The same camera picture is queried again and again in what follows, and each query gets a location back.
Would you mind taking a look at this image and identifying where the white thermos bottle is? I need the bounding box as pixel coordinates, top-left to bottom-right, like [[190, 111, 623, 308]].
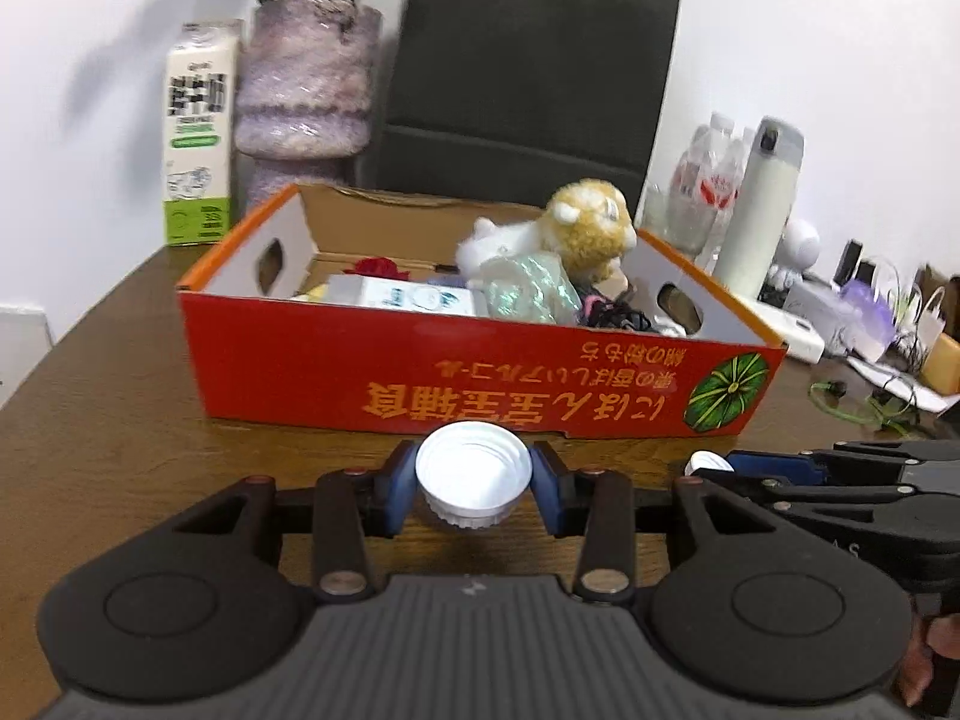
[[712, 116, 805, 299]]

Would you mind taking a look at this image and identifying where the wrapped water bottle pack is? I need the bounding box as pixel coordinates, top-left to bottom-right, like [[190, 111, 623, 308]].
[[670, 112, 755, 256]]

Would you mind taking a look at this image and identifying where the small white box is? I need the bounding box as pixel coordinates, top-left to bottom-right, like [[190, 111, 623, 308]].
[[324, 274, 488, 316]]

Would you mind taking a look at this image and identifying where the person's right hand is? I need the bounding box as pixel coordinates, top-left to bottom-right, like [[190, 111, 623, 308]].
[[896, 611, 960, 707]]

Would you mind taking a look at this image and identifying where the purple gift bag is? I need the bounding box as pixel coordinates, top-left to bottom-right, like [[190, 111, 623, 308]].
[[838, 277, 901, 361]]

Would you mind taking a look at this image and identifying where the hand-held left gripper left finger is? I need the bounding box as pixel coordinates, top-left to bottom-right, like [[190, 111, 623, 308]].
[[161, 439, 419, 605]]

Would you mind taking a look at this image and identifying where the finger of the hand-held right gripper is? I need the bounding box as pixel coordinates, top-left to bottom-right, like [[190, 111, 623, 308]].
[[724, 439, 960, 487], [686, 465, 960, 522]]

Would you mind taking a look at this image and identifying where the white robot figurine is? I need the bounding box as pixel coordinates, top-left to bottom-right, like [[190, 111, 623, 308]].
[[771, 217, 824, 290]]

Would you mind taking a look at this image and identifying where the black paper bag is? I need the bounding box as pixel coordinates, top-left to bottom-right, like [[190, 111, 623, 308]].
[[358, 0, 682, 215]]

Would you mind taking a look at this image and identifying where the white bottle cap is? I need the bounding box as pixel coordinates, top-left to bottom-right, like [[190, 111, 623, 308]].
[[415, 424, 533, 532]]

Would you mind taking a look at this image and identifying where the green cord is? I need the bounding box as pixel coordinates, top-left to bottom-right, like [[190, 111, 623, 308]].
[[808, 379, 920, 432]]

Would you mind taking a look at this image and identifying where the red rose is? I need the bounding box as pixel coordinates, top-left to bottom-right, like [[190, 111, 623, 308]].
[[343, 257, 413, 280]]

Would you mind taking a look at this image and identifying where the small paper bag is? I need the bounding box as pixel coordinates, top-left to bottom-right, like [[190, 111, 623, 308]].
[[919, 289, 960, 395]]

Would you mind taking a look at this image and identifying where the purple ceramic vase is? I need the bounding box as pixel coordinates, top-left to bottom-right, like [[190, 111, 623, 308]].
[[234, 1, 383, 211]]

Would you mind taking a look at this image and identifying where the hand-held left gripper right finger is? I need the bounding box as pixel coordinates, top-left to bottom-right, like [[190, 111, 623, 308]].
[[527, 439, 781, 605]]

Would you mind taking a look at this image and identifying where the red cardboard box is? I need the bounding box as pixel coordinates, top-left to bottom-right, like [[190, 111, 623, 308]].
[[176, 181, 788, 440]]

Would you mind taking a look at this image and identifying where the wooden desktop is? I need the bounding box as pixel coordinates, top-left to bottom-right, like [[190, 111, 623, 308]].
[[0, 244, 960, 593]]

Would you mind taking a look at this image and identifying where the black braided cable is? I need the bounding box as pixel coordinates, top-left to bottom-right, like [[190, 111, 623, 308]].
[[577, 296, 661, 335]]

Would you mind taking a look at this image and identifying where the white and yellow plush toy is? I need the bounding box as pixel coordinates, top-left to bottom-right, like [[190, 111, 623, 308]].
[[456, 178, 638, 293]]

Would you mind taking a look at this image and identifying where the bubble wrap ball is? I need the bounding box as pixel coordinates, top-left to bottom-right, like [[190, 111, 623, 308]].
[[480, 251, 584, 325]]

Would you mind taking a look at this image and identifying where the white milk carton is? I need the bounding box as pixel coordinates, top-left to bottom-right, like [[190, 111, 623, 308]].
[[163, 19, 247, 248]]

